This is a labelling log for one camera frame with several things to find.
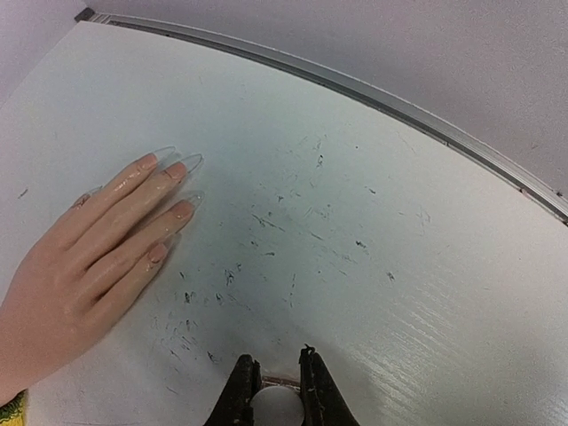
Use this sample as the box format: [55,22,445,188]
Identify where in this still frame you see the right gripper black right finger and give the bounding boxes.
[299,345,359,426]

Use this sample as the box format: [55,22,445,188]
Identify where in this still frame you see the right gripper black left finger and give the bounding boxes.
[204,354,261,426]

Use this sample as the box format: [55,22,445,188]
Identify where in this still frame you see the white nail polish brush cap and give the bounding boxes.
[250,386,304,426]

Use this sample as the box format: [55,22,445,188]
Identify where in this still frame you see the mannequin hand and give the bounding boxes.
[1,149,202,404]

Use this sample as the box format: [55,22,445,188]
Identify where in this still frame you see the rainbow striped cloth garment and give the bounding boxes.
[0,390,28,426]

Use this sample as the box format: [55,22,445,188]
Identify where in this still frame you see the aluminium table edge rail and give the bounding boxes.
[75,7,567,224]

